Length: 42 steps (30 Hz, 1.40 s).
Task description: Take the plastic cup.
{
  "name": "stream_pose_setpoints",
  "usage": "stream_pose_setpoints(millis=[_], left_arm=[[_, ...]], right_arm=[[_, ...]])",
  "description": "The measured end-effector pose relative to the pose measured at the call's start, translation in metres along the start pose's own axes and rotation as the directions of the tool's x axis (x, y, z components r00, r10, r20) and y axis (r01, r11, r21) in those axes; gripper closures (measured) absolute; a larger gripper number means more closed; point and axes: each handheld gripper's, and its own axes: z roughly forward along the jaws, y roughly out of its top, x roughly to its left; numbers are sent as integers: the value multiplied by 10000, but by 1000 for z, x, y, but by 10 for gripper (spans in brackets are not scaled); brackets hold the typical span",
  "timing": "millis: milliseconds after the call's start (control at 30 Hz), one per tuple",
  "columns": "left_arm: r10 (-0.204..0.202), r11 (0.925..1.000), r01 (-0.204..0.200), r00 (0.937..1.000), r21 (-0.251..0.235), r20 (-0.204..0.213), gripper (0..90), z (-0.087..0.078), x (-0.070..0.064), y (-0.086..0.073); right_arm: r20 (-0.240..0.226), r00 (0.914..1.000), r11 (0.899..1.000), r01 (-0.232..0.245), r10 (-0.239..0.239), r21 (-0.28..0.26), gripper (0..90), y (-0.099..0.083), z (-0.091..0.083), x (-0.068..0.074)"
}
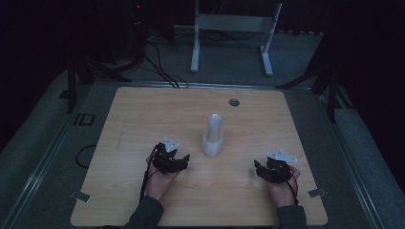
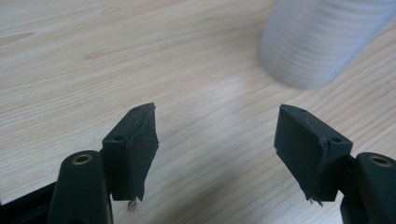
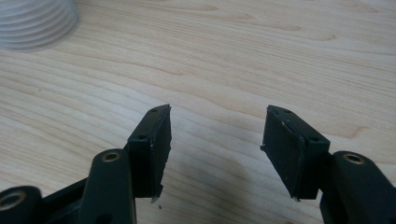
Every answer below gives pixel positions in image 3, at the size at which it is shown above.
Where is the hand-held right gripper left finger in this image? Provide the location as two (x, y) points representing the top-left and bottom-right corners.
(125, 104), (173, 203)

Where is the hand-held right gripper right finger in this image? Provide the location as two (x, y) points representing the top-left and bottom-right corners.
(260, 105), (332, 203)

